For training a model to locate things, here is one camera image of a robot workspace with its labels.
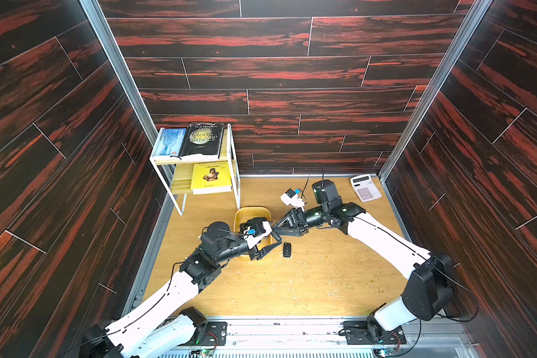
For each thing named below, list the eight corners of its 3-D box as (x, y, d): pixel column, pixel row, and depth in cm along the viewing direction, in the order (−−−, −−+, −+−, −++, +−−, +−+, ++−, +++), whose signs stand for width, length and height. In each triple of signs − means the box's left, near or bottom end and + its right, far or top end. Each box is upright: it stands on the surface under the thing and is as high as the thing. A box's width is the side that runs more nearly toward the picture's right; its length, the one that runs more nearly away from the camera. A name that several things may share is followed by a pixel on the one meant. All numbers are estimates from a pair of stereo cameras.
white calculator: (361, 202, 112) (364, 197, 109) (349, 182, 121) (351, 177, 118) (381, 198, 113) (384, 193, 110) (367, 178, 122) (369, 173, 119)
